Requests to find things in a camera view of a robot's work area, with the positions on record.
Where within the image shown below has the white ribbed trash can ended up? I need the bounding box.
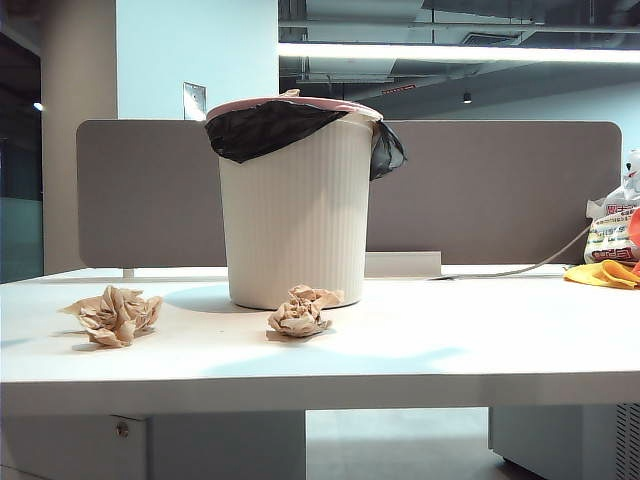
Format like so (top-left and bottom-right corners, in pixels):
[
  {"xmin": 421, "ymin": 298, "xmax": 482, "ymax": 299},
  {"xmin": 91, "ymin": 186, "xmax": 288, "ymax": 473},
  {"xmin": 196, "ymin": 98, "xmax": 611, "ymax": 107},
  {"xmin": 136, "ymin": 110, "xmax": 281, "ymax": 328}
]
[{"xmin": 218, "ymin": 112, "xmax": 375, "ymax": 310}]

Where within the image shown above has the black plastic trash bag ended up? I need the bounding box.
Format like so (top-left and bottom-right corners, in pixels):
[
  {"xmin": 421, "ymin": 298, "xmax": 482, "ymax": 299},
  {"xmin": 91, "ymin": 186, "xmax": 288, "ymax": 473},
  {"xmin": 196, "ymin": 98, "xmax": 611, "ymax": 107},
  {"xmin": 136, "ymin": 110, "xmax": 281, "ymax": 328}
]
[{"xmin": 203, "ymin": 98, "xmax": 409, "ymax": 181}]

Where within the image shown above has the grey desk partition panel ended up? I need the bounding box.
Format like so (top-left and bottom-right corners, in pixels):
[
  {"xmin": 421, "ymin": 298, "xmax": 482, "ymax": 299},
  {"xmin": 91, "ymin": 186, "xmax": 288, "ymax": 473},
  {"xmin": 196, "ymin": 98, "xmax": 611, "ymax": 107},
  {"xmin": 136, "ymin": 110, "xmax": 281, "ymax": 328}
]
[{"xmin": 75, "ymin": 119, "xmax": 623, "ymax": 269}]

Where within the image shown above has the crumpled brown paper, wide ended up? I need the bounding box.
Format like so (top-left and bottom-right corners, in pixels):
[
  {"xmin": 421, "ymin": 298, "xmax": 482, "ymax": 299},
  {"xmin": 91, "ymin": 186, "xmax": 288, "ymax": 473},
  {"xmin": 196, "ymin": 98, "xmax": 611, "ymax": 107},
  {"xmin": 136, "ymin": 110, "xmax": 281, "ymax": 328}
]
[{"xmin": 57, "ymin": 283, "xmax": 164, "ymax": 349}]

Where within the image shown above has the long ceiling light strip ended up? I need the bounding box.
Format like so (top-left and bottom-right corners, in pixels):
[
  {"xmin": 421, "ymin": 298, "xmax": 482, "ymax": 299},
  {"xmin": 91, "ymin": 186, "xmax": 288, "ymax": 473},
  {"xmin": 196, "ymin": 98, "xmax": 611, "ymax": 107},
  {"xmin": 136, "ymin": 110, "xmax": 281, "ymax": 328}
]
[{"xmin": 277, "ymin": 41, "xmax": 640, "ymax": 64}]

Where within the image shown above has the white drawer cabinet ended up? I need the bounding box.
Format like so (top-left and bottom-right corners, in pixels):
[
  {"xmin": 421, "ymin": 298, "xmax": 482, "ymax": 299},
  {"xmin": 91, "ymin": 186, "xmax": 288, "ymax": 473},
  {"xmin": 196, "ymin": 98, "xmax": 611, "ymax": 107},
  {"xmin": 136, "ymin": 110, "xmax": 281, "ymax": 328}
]
[{"xmin": 0, "ymin": 410, "xmax": 307, "ymax": 480}]

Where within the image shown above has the beige round pillar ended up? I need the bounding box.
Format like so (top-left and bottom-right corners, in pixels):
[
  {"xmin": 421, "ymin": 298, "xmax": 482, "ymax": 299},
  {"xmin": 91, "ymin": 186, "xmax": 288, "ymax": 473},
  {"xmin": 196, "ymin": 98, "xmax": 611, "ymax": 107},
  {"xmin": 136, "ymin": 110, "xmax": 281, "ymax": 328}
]
[{"xmin": 39, "ymin": 0, "xmax": 119, "ymax": 275}]

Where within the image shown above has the yellow cloth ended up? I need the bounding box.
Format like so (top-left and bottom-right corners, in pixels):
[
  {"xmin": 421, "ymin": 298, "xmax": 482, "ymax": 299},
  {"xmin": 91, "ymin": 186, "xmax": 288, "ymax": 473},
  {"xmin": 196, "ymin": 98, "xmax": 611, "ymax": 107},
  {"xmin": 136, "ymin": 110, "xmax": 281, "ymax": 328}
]
[{"xmin": 563, "ymin": 258, "xmax": 640, "ymax": 290}]

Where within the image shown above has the printed plastic snack bag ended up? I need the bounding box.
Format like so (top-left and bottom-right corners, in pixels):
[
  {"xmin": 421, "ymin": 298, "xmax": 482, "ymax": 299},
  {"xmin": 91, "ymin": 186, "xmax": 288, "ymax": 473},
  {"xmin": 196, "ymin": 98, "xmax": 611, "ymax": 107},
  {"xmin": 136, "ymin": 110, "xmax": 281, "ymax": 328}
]
[{"xmin": 583, "ymin": 185, "xmax": 640, "ymax": 265}]

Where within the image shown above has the white cabinet with vent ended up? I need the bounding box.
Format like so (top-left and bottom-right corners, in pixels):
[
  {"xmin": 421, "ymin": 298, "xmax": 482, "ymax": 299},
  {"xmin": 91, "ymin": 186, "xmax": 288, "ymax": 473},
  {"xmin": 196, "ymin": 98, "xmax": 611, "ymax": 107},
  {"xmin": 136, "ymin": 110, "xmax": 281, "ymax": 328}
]
[{"xmin": 488, "ymin": 403, "xmax": 640, "ymax": 480}]

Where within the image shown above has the orange plastic object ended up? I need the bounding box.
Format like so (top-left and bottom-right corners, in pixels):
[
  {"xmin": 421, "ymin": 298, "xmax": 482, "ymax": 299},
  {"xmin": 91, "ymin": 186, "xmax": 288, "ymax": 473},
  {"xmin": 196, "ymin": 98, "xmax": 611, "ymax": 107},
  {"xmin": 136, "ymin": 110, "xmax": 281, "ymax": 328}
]
[{"xmin": 627, "ymin": 207, "xmax": 640, "ymax": 274}]

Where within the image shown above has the white plush toy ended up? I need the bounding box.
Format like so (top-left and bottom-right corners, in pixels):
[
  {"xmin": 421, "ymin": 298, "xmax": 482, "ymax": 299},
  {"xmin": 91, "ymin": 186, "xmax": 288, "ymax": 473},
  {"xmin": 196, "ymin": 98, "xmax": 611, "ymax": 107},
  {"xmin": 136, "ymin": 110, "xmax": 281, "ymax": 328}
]
[{"xmin": 621, "ymin": 148, "xmax": 640, "ymax": 201}]

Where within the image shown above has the white cable tray box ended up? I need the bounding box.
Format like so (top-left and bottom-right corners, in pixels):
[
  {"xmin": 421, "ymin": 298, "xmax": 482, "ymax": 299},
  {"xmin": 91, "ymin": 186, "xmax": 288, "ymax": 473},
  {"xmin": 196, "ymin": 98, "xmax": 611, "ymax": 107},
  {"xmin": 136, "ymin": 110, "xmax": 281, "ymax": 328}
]
[{"xmin": 363, "ymin": 251, "xmax": 443, "ymax": 279}]

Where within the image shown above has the pink trash can rim ring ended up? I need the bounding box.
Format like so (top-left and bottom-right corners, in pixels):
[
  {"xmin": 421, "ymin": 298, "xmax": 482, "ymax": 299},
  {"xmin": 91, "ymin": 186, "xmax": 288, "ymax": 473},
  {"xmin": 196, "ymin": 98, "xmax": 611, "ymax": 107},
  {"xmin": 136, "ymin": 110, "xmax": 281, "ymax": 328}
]
[{"xmin": 205, "ymin": 97, "xmax": 384, "ymax": 121}]

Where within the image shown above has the metal wall plate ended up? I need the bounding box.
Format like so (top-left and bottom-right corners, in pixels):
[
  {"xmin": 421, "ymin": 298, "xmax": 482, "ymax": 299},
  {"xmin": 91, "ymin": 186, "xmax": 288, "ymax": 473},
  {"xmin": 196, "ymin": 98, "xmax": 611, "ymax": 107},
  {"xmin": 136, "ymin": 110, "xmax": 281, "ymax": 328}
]
[{"xmin": 182, "ymin": 81, "xmax": 207, "ymax": 122}]

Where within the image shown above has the grey cable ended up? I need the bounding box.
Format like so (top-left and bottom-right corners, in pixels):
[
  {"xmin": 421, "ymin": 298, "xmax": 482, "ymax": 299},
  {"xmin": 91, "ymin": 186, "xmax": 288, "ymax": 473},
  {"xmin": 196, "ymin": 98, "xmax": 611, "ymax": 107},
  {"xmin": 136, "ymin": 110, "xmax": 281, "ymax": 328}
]
[{"xmin": 429, "ymin": 222, "xmax": 596, "ymax": 281}]

